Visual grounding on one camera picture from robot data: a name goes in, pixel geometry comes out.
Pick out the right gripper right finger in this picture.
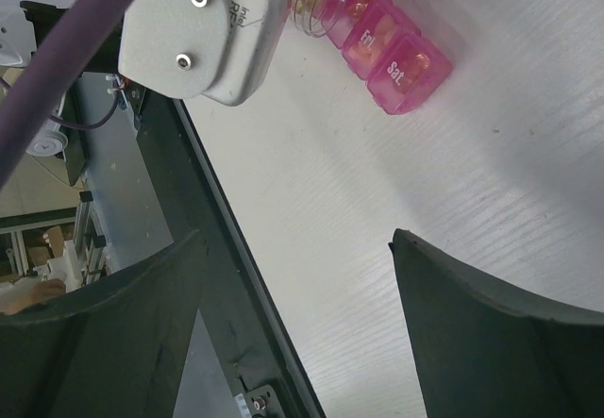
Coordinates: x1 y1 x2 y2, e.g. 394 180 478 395
389 229 603 417

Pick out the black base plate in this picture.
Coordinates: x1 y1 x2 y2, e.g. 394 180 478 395
137 92 325 417

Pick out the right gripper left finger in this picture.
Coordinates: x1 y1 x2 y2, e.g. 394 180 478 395
1 231 207 417

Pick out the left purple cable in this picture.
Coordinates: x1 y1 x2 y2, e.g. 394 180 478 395
0 0 166 188

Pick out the pink weekly pill organizer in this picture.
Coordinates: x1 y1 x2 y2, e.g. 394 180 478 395
323 0 452 115

